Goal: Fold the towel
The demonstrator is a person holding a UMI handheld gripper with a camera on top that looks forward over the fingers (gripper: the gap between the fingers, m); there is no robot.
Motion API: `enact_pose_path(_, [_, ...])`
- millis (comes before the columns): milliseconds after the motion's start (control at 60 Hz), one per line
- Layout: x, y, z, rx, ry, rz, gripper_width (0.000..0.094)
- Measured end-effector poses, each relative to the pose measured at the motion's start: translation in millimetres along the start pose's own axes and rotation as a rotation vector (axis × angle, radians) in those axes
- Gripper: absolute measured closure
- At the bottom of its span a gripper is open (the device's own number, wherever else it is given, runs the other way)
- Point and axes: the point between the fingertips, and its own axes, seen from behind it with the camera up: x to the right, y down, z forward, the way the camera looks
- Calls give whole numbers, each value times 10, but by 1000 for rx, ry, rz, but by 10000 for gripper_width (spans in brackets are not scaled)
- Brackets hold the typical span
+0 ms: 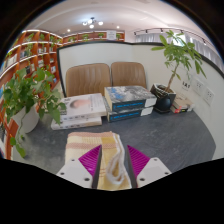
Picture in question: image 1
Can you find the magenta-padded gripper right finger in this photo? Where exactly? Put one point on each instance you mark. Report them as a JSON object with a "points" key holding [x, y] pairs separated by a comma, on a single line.
{"points": [[151, 170]]}

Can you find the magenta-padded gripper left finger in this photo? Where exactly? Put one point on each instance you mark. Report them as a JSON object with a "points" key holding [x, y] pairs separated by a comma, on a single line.
{"points": [[75, 170]]}

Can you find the cream and yellow striped towel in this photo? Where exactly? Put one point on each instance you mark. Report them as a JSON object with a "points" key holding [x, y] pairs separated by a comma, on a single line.
{"points": [[111, 160]]}

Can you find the thick dark blue book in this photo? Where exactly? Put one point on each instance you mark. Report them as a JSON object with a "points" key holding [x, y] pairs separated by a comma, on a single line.
{"points": [[130, 115]]}

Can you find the white book with face cover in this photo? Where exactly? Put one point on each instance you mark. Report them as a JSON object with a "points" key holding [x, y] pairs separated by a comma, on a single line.
{"points": [[83, 105]]}

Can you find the small tree in black pot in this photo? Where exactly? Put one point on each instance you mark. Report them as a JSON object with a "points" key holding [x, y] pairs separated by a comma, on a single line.
{"points": [[165, 100]]}

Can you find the small stack of books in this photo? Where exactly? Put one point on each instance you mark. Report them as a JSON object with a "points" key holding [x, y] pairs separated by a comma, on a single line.
{"points": [[181, 104]]}

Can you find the thick book with grey cover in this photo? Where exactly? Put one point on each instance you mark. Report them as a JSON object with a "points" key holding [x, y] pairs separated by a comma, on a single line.
{"points": [[128, 95]]}

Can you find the pothos plant in white pot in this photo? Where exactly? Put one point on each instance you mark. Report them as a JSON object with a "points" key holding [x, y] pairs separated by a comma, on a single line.
{"points": [[28, 96]]}

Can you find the tan padded chair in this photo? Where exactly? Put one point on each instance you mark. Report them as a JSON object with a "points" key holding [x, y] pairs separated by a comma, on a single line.
{"points": [[128, 75], [87, 80]]}

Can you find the white standing card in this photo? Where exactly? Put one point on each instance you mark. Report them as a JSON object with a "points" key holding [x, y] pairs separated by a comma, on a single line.
{"points": [[186, 85]]}

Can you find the orange wooden bookshelf unit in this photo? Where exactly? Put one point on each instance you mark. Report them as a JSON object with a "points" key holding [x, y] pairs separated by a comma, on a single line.
{"points": [[36, 53]]}

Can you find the white sheer curtain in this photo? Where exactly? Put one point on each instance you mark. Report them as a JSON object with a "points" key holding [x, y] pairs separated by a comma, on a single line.
{"points": [[200, 50]]}

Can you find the cluster of ceiling lights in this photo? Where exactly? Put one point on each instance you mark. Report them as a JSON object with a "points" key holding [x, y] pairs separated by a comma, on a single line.
{"points": [[91, 22]]}

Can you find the white wall socket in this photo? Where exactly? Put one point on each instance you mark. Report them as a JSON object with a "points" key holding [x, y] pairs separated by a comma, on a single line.
{"points": [[198, 86], [209, 96]]}

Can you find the black track light rail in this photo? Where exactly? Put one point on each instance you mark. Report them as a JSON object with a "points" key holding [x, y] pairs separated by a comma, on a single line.
{"points": [[166, 30]]}

